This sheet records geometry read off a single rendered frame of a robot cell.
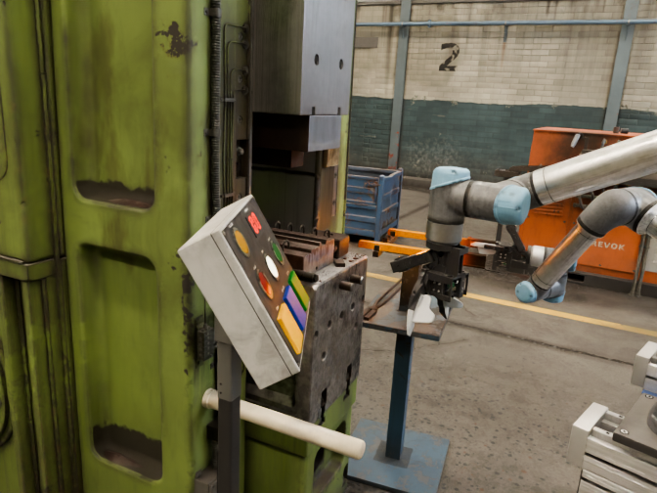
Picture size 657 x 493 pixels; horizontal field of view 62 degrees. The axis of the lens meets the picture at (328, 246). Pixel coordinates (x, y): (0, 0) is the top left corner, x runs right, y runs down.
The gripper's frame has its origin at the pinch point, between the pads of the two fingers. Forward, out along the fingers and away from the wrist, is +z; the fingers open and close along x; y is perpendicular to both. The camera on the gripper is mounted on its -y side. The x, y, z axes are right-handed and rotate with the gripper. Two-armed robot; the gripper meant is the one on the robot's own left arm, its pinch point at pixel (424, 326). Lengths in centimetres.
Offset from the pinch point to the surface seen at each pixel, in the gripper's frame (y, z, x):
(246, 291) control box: -7.4, -16.5, -44.8
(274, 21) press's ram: -51, -65, -1
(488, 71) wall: -363, -99, 722
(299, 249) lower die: -49, -5, 9
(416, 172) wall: -460, 69, 695
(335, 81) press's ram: -48, -52, 20
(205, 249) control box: -12, -23, -49
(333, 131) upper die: -49, -38, 20
